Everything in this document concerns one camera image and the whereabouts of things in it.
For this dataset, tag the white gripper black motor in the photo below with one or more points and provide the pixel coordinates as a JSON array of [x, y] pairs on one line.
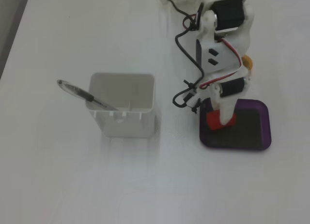
[[233, 90]]

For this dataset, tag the red cube block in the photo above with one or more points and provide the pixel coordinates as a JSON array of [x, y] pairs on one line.
[[213, 121]]

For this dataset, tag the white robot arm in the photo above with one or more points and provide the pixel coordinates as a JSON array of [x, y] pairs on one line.
[[208, 27]]

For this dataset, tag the purple tray with black mat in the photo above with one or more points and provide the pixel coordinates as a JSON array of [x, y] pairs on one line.
[[242, 136]]

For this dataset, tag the yellow masking tape roll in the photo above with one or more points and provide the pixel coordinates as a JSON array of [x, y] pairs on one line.
[[248, 64]]

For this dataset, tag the white plastic pen holder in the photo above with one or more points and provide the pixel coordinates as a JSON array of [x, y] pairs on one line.
[[126, 127]]

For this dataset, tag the black ballpoint pen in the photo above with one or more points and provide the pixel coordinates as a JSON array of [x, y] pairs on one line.
[[80, 91]]

